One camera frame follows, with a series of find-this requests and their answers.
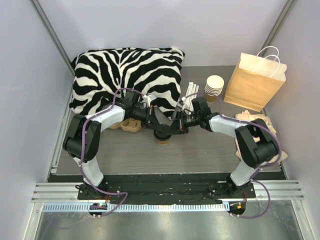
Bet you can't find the beige cloth bag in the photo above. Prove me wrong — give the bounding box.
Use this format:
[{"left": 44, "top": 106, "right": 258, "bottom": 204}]
[{"left": 235, "top": 109, "right": 288, "bottom": 164}]

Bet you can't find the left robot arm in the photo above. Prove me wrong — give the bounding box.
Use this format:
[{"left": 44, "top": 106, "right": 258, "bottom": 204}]
[{"left": 62, "top": 88, "right": 164, "bottom": 200}]

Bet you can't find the aluminium rail frame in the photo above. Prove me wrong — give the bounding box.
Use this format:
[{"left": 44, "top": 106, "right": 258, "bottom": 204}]
[{"left": 24, "top": 151, "right": 314, "bottom": 240}]

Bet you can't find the white wrapped straw left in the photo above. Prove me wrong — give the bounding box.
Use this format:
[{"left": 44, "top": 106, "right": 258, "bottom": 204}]
[{"left": 181, "top": 82, "right": 195, "bottom": 103}]

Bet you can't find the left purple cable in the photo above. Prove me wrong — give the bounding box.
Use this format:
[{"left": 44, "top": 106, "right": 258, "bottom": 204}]
[{"left": 77, "top": 87, "right": 151, "bottom": 221}]

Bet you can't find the white wrapped straw right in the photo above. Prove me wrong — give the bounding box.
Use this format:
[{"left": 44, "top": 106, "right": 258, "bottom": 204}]
[{"left": 186, "top": 83, "right": 199, "bottom": 111}]

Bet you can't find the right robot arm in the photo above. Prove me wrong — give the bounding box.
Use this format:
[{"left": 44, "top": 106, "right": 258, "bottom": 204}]
[{"left": 163, "top": 96, "right": 282, "bottom": 198}]

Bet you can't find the white wrapped straw middle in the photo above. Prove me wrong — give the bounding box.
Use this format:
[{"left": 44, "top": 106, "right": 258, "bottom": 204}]
[{"left": 183, "top": 82, "right": 199, "bottom": 110}]

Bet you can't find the single paper cup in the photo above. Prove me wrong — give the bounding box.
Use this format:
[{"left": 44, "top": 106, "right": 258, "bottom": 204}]
[{"left": 156, "top": 136, "right": 171, "bottom": 145}]

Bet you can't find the brown paper bag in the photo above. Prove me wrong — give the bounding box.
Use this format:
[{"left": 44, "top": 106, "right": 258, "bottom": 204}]
[{"left": 224, "top": 46, "right": 287, "bottom": 112}]

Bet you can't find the cardboard cup carrier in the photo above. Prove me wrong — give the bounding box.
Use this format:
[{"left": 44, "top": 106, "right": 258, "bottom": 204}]
[{"left": 108, "top": 118, "right": 142, "bottom": 133}]

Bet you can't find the purple cable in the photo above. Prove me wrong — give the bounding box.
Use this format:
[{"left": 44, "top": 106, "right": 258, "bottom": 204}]
[
  {"left": 182, "top": 91, "right": 283, "bottom": 220},
  {"left": 77, "top": 87, "right": 151, "bottom": 221}
]

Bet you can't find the stack of paper cups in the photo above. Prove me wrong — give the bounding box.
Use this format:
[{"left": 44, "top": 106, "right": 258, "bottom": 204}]
[{"left": 204, "top": 75, "right": 225, "bottom": 104}]

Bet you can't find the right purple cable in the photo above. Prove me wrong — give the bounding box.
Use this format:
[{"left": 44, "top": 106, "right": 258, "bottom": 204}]
[{"left": 182, "top": 91, "right": 283, "bottom": 220}]

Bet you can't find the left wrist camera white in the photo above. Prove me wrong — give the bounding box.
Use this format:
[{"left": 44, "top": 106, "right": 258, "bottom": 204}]
[{"left": 142, "top": 94, "right": 156, "bottom": 107}]

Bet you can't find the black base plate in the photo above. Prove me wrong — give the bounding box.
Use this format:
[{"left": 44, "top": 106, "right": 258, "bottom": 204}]
[{"left": 75, "top": 173, "right": 256, "bottom": 205}]

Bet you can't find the white wrapped straw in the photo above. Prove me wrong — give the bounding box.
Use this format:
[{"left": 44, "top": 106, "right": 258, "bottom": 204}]
[
  {"left": 186, "top": 83, "right": 199, "bottom": 111},
  {"left": 181, "top": 82, "right": 195, "bottom": 103},
  {"left": 183, "top": 82, "right": 199, "bottom": 110}
]

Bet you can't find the zebra print pillow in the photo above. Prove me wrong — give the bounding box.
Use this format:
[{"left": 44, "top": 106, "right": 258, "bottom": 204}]
[{"left": 69, "top": 47, "right": 185, "bottom": 118}]

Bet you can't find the black lid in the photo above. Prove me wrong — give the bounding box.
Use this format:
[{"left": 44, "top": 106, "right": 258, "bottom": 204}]
[{"left": 153, "top": 123, "right": 173, "bottom": 141}]

